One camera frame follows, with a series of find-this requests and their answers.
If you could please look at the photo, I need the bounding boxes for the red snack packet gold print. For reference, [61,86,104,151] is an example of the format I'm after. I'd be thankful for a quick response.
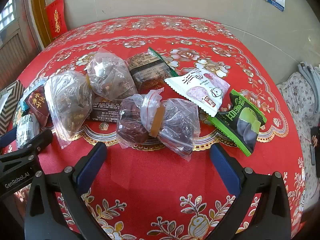
[25,90,52,127]

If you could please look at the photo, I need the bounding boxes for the clear bag of nuts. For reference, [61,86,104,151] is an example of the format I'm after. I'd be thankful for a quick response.
[44,47,138,148]

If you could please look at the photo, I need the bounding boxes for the striped cardboard box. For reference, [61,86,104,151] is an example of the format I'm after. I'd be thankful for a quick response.
[0,80,25,135]

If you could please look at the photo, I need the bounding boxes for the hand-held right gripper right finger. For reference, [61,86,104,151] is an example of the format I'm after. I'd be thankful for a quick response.
[209,143,298,240]

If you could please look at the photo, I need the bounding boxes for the red floral tablecloth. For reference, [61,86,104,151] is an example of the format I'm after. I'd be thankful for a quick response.
[0,15,307,240]

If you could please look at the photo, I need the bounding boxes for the small white blue snack packet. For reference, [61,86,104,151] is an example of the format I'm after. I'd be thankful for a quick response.
[16,113,41,148]

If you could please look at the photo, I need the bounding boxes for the golden door frame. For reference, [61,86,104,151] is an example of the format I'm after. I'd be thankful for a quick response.
[30,0,53,51]

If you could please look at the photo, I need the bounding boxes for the grey cloth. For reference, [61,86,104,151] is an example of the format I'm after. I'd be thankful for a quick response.
[297,61,320,98]

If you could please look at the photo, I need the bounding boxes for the metal door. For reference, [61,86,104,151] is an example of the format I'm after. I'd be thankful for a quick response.
[0,0,44,90]

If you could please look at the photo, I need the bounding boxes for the dark brown snack bar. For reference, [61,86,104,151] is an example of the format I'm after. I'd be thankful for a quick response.
[89,101,123,123]

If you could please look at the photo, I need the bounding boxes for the clear bag of red dates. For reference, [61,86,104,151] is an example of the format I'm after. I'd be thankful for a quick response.
[116,90,201,161]

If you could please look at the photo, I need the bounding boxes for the brown pastry packet green edges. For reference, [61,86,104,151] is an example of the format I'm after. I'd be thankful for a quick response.
[126,47,178,91]

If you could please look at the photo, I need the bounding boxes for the large red wall hanging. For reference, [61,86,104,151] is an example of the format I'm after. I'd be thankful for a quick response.
[45,0,68,40]

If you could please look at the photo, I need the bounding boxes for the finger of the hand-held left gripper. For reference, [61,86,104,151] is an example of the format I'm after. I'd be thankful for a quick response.
[16,129,54,161]
[0,129,21,155]

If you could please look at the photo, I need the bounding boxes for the floral sofa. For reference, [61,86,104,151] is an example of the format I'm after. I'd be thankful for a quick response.
[277,72,320,213]

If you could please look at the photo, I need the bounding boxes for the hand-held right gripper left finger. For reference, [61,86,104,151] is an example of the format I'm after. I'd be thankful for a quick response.
[24,142,112,240]

